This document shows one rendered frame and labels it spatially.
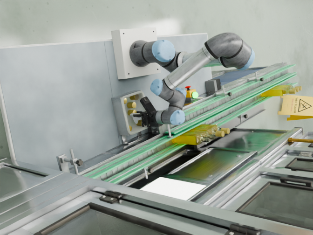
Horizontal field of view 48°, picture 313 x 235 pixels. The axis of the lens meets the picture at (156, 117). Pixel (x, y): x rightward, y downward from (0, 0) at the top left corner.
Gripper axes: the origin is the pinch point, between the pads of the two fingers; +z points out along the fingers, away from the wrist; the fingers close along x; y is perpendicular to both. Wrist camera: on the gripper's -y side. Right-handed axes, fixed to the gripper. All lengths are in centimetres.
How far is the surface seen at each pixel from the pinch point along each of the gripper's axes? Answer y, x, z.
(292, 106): 94, 344, 61
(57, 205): 0, -89, -62
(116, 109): -4.6, -9.3, 3.0
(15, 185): 0, -87, -32
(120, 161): 17.9, -26.1, -11.9
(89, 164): 15.6, -38.5, -2.4
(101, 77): -23.9, -12.4, 5.6
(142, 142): 15.9, -4.5, -6.9
